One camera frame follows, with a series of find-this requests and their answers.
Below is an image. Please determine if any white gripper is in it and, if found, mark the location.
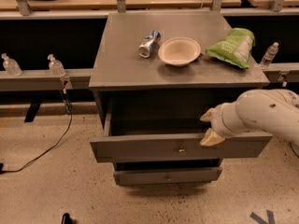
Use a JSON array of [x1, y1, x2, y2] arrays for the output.
[[200, 103, 246, 147]]

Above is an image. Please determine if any grey top drawer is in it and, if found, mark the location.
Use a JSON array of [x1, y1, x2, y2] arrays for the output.
[[91, 107, 272, 163]]

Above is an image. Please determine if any grey drawer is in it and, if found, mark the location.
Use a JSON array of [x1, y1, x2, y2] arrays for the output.
[[114, 167, 222, 186], [91, 107, 272, 163]]

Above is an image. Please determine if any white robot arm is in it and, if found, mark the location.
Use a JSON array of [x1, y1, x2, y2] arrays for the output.
[[200, 89, 299, 147]]

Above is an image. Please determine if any grey lower drawer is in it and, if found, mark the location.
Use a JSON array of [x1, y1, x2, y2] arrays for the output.
[[114, 167, 222, 186]]

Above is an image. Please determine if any grey wooden cabinet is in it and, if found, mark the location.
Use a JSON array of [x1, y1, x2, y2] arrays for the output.
[[88, 10, 271, 173]]

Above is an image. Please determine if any white paper bowl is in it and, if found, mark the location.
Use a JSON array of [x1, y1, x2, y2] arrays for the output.
[[158, 37, 201, 67]]

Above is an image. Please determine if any green chip bag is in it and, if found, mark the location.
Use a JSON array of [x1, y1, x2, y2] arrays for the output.
[[206, 28, 255, 69]]

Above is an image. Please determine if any clear bottle right side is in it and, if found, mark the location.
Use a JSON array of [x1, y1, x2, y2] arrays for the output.
[[260, 42, 278, 69]]

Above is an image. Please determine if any crushed blue soda can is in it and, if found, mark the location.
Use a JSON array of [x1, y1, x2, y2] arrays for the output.
[[138, 30, 161, 59]]

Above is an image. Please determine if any clear bottle far left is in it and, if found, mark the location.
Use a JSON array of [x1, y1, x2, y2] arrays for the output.
[[1, 53, 21, 76]]

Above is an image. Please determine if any clear bottle on rail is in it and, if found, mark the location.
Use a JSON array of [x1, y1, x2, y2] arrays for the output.
[[48, 54, 65, 77]]

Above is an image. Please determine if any grey metal rail left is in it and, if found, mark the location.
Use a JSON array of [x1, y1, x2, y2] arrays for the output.
[[0, 68, 93, 91]]

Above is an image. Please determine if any black floor cable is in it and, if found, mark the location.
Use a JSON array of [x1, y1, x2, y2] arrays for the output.
[[0, 87, 74, 175]]

